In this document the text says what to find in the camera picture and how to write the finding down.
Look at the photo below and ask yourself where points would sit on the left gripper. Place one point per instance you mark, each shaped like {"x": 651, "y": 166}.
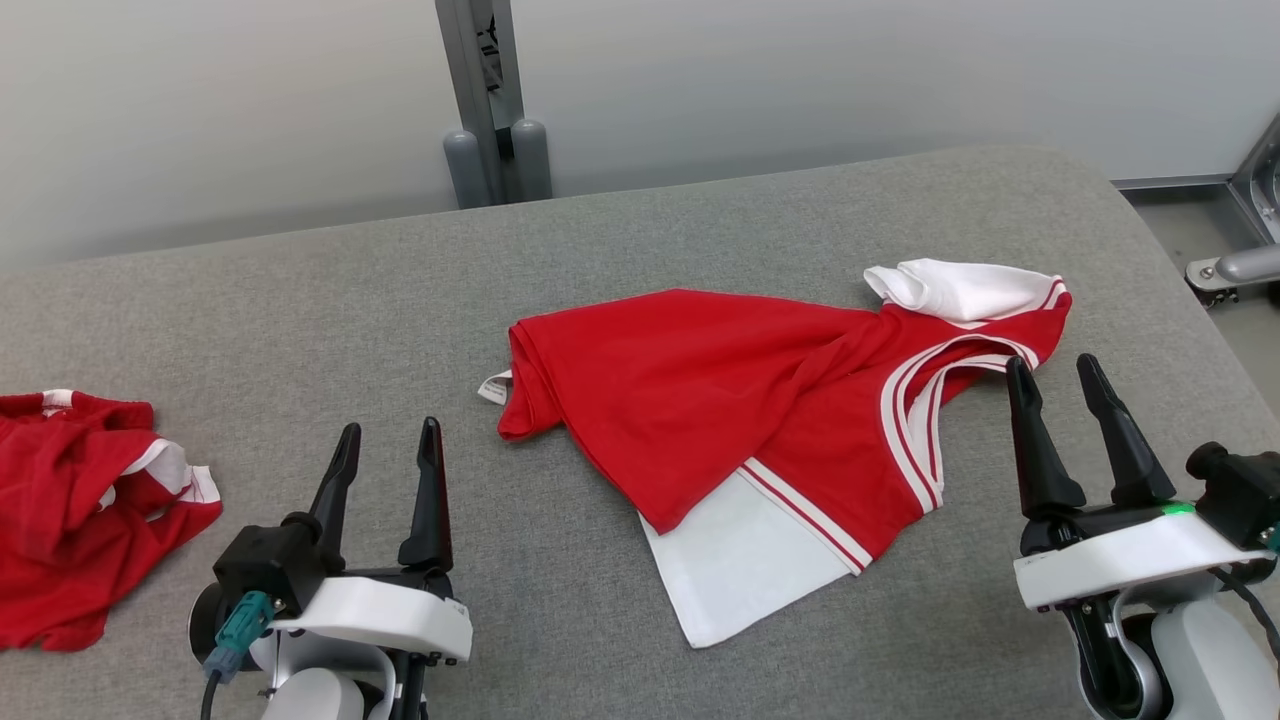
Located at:
{"x": 400, "y": 615}

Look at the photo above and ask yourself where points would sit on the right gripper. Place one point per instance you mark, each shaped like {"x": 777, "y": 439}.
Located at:
{"x": 1120, "y": 560}

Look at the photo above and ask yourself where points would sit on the red shorts with white trim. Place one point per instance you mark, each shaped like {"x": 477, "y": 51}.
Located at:
{"x": 60, "y": 520}

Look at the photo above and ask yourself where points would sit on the red jersey with white sleeves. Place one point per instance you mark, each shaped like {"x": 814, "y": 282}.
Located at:
{"x": 700, "y": 380}

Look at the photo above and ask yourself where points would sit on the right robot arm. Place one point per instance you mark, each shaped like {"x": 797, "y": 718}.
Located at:
{"x": 1215, "y": 660}

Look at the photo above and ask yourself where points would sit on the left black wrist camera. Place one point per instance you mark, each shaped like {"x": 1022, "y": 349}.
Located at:
{"x": 265, "y": 560}

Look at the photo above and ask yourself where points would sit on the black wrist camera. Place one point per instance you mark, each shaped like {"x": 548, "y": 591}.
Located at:
{"x": 265, "y": 560}
{"x": 1240, "y": 490}

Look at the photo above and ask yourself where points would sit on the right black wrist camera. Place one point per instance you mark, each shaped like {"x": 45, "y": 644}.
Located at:
{"x": 1240, "y": 490}

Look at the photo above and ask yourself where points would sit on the grey cylindrical post foot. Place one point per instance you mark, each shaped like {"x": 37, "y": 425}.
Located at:
{"x": 531, "y": 160}
{"x": 466, "y": 170}

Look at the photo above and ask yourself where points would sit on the grey metal partition post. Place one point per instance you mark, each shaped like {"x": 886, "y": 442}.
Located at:
{"x": 470, "y": 80}

